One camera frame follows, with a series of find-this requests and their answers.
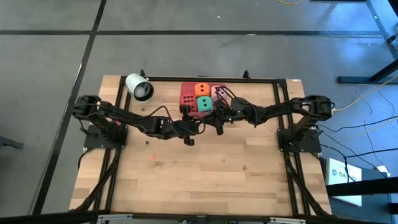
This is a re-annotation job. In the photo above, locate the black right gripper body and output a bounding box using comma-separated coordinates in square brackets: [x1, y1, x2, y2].
[215, 97, 259, 136]

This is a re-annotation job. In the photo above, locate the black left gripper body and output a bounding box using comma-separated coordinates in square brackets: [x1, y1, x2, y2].
[161, 105, 196, 146]

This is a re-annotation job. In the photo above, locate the teal foam die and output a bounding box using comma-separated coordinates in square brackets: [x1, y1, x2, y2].
[197, 96, 215, 113]

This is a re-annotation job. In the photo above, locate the red foam die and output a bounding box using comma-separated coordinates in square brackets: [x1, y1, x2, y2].
[180, 93, 198, 113]

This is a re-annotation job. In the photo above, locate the pink foam die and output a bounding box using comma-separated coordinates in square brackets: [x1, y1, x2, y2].
[210, 85, 228, 105]

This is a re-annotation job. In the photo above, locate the orange foam die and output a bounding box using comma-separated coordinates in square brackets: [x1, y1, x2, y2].
[194, 82, 211, 98]

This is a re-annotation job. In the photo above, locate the pink plastic bin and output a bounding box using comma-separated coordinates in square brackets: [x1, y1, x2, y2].
[180, 82, 228, 118]

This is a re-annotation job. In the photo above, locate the white box blue logo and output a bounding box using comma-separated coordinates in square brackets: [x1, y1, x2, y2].
[325, 157, 363, 207]

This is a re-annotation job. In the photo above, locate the black rig crossbar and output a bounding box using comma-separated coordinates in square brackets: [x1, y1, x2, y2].
[0, 208, 398, 224]

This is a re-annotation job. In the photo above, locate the grey furniture foot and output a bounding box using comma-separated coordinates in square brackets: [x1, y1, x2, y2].
[0, 135, 24, 150]

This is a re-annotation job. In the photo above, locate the black aluminium table frame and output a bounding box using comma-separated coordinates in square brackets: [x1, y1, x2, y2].
[70, 70, 333, 218]

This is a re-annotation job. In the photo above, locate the yellow extension cord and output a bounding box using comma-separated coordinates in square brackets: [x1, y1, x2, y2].
[332, 75, 398, 113]

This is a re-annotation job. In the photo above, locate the black desk leg frame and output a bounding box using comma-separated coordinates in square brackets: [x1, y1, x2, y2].
[337, 0, 398, 85]

